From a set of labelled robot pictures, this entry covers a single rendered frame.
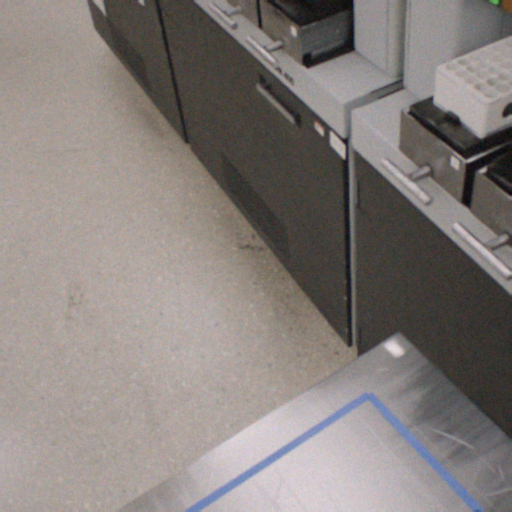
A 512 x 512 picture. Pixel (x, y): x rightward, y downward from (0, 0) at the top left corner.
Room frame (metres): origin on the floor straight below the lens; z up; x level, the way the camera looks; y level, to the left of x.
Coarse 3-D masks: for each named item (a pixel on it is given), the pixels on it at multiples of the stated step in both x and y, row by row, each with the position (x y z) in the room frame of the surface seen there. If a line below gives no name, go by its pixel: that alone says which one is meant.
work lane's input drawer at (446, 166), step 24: (432, 96) 0.81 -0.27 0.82; (408, 120) 0.79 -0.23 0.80; (432, 120) 0.76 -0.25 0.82; (456, 120) 0.74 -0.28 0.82; (408, 144) 0.78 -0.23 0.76; (432, 144) 0.74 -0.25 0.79; (456, 144) 0.70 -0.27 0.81; (480, 144) 0.70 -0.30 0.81; (504, 144) 0.70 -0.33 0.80; (384, 168) 0.76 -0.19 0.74; (432, 168) 0.73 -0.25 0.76; (456, 168) 0.69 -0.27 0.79; (480, 168) 0.69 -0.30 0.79; (456, 192) 0.69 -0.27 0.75
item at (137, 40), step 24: (120, 0) 2.06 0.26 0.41; (144, 0) 1.83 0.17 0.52; (96, 24) 2.46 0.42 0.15; (120, 24) 2.13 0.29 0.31; (144, 24) 1.88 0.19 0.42; (120, 48) 2.21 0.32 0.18; (144, 48) 1.93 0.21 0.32; (168, 48) 1.75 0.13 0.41; (144, 72) 2.00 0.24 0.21; (168, 72) 1.76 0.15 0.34; (168, 96) 1.81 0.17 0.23; (168, 120) 1.86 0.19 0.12
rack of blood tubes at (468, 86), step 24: (480, 48) 0.83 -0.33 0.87; (504, 48) 0.82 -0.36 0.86; (456, 72) 0.79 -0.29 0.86; (480, 72) 0.78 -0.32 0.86; (504, 72) 0.77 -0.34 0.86; (456, 96) 0.76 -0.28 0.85; (480, 96) 0.73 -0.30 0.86; (504, 96) 0.72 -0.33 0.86; (480, 120) 0.71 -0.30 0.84; (504, 120) 0.72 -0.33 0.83
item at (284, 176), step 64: (192, 0) 1.49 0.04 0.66; (384, 0) 0.99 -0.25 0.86; (192, 64) 1.56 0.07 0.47; (256, 64) 1.22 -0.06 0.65; (320, 64) 1.05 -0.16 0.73; (384, 64) 0.99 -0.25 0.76; (192, 128) 1.66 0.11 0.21; (256, 128) 1.26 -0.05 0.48; (320, 128) 1.01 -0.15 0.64; (256, 192) 1.30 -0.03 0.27; (320, 192) 1.02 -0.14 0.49; (320, 256) 1.03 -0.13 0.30
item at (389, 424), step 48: (336, 384) 0.38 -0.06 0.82; (384, 384) 0.38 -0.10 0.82; (432, 384) 0.37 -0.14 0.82; (240, 432) 0.35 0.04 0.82; (288, 432) 0.34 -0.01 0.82; (336, 432) 0.33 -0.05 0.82; (384, 432) 0.33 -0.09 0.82; (432, 432) 0.32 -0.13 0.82; (480, 432) 0.31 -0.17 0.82; (192, 480) 0.31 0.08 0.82; (240, 480) 0.30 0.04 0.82; (288, 480) 0.30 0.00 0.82; (336, 480) 0.29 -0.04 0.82; (384, 480) 0.28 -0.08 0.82; (432, 480) 0.28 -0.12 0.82; (480, 480) 0.27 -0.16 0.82
